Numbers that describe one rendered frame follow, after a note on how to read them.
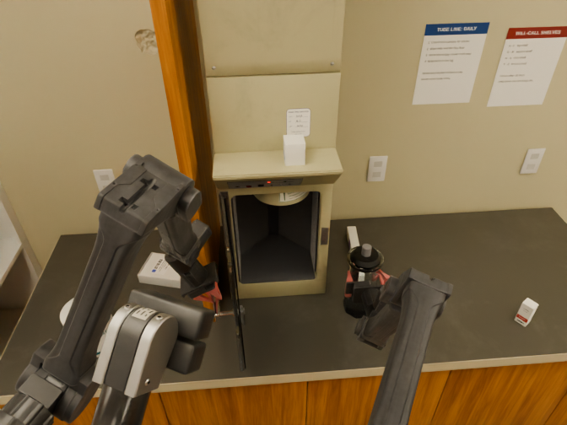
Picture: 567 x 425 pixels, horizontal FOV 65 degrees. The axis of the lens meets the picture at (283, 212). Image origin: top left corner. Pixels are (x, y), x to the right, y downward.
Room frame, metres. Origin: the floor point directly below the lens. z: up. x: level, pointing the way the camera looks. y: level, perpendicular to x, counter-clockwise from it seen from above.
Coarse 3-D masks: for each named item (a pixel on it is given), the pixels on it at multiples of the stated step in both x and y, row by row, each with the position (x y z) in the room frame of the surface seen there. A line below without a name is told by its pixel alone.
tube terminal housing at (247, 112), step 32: (224, 96) 1.02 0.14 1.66; (256, 96) 1.03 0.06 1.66; (288, 96) 1.03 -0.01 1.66; (320, 96) 1.04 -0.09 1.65; (224, 128) 1.02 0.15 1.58; (256, 128) 1.03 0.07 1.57; (320, 128) 1.04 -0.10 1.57; (256, 192) 1.03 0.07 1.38; (320, 192) 1.04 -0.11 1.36; (320, 224) 1.04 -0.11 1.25; (320, 256) 1.04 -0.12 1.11; (256, 288) 1.03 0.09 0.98; (288, 288) 1.03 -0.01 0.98; (320, 288) 1.04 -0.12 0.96
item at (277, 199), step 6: (288, 192) 1.06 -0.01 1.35; (294, 192) 1.07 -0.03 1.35; (300, 192) 1.08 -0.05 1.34; (306, 192) 1.10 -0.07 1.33; (258, 198) 1.08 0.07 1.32; (264, 198) 1.07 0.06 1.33; (270, 198) 1.06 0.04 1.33; (276, 198) 1.05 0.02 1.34; (282, 198) 1.05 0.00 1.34; (288, 198) 1.06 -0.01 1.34; (294, 198) 1.06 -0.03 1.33; (300, 198) 1.07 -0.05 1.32; (270, 204) 1.05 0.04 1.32; (276, 204) 1.05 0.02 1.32; (282, 204) 1.05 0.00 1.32; (288, 204) 1.05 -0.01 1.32
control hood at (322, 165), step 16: (224, 160) 0.98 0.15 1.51; (240, 160) 0.98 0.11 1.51; (256, 160) 0.98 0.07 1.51; (272, 160) 0.98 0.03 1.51; (320, 160) 0.98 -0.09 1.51; (336, 160) 0.97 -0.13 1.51; (224, 176) 0.91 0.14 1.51; (240, 176) 0.91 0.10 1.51; (256, 176) 0.91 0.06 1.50; (272, 176) 0.92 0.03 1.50; (288, 176) 0.92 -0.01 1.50; (304, 176) 0.93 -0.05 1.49; (320, 176) 0.94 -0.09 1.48; (336, 176) 0.95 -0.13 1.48
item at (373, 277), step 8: (352, 264) 0.95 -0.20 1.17; (352, 272) 0.96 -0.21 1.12; (360, 272) 0.94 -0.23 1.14; (368, 272) 0.93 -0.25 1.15; (376, 272) 0.95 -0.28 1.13; (360, 280) 0.94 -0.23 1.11; (368, 280) 0.94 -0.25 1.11; (376, 280) 0.96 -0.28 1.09; (352, 304) 0.95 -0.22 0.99; (360, 304) 0.94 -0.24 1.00
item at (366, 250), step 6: (360, 246) 1.02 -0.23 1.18; (366, 246) 0.98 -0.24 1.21; (354, 252) 0.99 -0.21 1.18; (360, 252) 0.99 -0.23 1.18; (366, 252) 0.97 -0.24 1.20; (372, 252) 0.99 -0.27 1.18; (354, 258) 0.97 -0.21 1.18; (360, 258) 0.96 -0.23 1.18; (366, 258) 0.96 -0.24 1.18; (372, 258) 0.96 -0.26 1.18; (378, 258) 0.97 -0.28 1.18; (360, 264) 0.95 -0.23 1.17; (366, 264) 0.94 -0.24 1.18; (372, 264) 0.94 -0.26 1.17
